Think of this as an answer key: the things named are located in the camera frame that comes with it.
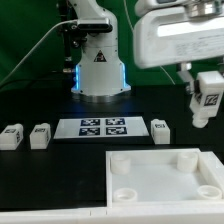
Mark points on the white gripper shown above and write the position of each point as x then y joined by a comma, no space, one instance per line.
168,36

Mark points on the white square tabletop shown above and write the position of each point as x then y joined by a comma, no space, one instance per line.
146,177

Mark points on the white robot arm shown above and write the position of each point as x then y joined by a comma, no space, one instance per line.
101,74

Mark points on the white sheet with tags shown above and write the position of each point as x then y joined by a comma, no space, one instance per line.
101,128

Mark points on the white obstacle fence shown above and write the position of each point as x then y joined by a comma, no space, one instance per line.
201,212

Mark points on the black camera stand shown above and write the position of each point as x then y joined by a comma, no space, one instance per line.
72,38

